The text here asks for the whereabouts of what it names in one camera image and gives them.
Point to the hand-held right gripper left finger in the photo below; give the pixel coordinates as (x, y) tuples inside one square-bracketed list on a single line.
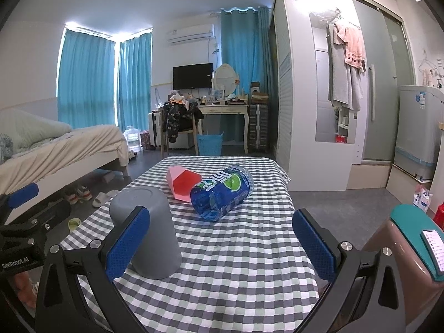
[(127, 248)]

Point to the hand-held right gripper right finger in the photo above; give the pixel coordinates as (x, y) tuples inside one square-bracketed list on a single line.
[(314, 248)]

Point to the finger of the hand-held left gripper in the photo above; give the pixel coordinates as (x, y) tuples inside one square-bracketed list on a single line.
[(22, 194), (52, 213)]

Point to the grey cup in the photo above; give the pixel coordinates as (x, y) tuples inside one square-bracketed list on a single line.
[(161, 242)]

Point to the pink faceted cup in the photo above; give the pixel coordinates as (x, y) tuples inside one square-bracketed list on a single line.
[(177, 179)]

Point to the green slipper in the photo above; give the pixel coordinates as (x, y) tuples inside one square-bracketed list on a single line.
[(74, 224)]

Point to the white orange sneakers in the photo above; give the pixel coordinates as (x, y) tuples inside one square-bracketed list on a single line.
[(78, 195)]

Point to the white slipper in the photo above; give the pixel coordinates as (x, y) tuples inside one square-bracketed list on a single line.
[(104, 198)]

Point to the pale green blanket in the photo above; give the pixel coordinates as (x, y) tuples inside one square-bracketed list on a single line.
[(34, 128)]

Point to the bed with beige sheet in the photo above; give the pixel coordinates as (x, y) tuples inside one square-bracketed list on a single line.
[(73, 149)]

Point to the brown stool with teal top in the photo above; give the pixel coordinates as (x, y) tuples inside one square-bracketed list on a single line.
[(402, 267)]

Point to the grey checkered tablecloth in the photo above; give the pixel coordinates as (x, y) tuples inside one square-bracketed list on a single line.
[(225, 270)]

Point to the beige wooden base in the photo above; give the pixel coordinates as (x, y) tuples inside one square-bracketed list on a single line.
[(399, 184)]

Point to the clear water jug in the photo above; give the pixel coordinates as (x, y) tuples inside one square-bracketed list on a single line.
[(133, 139)]

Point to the pink gift bag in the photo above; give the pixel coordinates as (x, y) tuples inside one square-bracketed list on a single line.
[(147, 140)]

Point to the white blue tissue pack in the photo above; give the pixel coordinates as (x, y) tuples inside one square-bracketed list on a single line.
[(422, 197)]

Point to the smartphone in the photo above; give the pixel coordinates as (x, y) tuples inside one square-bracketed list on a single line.
[(435, 249)]

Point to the white suitcase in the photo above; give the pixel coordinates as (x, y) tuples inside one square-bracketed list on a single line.
[(154, 128)]

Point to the wooden chair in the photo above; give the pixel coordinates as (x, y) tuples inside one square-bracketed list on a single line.
[(189, 135)]

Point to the wide teal curtain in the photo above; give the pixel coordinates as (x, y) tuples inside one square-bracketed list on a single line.
[(86, 79)]

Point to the silver ribbed trunk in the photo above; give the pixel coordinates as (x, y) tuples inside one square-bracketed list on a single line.
[(258, 128)]

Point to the blue laundry basket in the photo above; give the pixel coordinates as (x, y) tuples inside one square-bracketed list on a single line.
[(210, 144)]

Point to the dark patterned jacket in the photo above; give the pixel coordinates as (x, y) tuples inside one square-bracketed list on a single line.
[(173, 119)]

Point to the narrow teal curtain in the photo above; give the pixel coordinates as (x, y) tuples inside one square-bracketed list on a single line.
[(135, 83)]

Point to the white washing machine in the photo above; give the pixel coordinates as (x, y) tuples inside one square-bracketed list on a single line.
[(416, 128)]

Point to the pile of clothes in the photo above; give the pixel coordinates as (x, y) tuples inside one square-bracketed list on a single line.
[(178, 99)]

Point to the hanging towels and clothes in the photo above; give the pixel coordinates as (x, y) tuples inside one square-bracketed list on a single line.
[(341, 86)]

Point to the brown cardboard box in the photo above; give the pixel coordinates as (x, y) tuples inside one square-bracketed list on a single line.
[(259, 93)]

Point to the white dressing desk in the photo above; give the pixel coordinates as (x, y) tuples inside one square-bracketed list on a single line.
[(225, 109)]

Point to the frosted glass sliding door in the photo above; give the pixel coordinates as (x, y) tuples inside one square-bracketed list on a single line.
[(381, 93)]

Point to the white wardrobe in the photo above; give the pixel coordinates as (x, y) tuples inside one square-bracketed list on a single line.
[(298, 76)]

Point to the black television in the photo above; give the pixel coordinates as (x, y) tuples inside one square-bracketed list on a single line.
[(192, 76)]

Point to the oval white mirror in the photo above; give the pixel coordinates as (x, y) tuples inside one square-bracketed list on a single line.
[(224, 78)]

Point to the pink towel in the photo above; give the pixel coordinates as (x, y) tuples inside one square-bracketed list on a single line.
[(352, 47)]

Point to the tall teal curtain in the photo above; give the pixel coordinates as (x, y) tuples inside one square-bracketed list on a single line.
[(239, 52)]

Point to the white air conditioner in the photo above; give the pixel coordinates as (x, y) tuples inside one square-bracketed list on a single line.
[(190, 33)]

